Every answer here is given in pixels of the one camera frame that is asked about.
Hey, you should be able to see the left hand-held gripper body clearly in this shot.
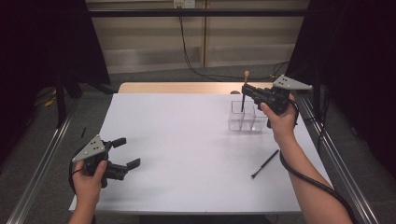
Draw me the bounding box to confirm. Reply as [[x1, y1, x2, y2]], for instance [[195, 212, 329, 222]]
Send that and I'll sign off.
[[71, 133, 129, 189]]

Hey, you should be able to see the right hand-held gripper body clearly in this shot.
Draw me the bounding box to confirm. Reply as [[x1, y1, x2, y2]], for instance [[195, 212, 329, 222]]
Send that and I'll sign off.
[[252, 74, 314, 129]]

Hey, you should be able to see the orange-tipped black makeup brush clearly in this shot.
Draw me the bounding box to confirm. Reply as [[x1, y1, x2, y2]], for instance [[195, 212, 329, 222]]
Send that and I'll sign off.
[[240, 69, 251, 114]]

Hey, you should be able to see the clear plastic organizer box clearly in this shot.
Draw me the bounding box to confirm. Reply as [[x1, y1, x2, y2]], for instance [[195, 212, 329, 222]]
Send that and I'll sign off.
[[228, 100, 269, 133]]

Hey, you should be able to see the thin black makeup brush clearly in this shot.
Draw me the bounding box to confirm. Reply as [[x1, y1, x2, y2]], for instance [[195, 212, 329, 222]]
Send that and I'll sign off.
[[250, 149, 280, 180]]

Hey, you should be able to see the person's right hand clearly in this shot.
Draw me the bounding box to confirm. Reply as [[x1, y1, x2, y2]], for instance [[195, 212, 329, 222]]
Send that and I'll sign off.
[[260, 92, 300, 145]]

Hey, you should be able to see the person's left hand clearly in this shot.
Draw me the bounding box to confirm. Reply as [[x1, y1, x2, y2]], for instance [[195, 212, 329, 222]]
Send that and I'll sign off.
[[72, 160, 108, 207]]

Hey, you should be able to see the white table cover board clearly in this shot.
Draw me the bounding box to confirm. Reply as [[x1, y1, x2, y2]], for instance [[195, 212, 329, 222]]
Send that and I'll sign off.
[[68, 92, 333, 216]]

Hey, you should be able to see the wooden table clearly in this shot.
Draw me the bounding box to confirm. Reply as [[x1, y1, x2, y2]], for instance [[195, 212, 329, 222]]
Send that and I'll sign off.
[[117, 81, 290, 95]]

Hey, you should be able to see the black curtain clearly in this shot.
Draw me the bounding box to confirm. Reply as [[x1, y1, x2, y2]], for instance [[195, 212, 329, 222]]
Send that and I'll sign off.
[[285, 0, 396, 180], [0, 0, 112, 162]]

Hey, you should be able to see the black horizontal bar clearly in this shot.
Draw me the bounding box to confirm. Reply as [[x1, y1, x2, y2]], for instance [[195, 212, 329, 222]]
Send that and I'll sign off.
[[88, 8, 310, 18]]

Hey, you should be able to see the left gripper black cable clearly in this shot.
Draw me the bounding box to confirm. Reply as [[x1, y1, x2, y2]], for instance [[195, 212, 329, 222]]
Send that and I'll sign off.
[[68, 148, 84, 194]]

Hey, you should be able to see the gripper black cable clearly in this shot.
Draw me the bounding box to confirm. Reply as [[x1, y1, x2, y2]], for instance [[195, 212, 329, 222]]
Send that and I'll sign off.
[[278, 98, 360, 224], [68, 148, 84, 194]]

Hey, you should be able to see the black stand post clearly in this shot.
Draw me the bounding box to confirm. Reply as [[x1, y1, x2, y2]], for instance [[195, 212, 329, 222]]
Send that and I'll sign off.
[[55, 71, 68, 129], [312, 66, 322, 119]]

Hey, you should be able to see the aluminium floor rail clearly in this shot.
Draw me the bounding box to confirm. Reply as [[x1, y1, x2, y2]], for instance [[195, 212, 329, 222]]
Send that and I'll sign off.
[[299, 95, 380, 224], [6, 102, 80, 224]]

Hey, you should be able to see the black floor cable bundle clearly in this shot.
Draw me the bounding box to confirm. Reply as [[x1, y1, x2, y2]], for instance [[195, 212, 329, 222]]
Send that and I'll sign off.
[[303, 87, 331, 153]]

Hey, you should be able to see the black wall cable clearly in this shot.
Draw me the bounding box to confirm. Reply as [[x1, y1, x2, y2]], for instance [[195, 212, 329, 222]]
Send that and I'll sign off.
[[177, 6, 290, 82]]

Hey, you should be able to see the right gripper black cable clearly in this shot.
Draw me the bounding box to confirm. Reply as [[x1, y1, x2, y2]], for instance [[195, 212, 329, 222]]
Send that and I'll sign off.
[[278, 98, 360, 224]]

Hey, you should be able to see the white wall socket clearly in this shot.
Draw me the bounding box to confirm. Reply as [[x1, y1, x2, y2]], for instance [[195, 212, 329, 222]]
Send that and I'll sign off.
[[173, 0, 197, 9]]

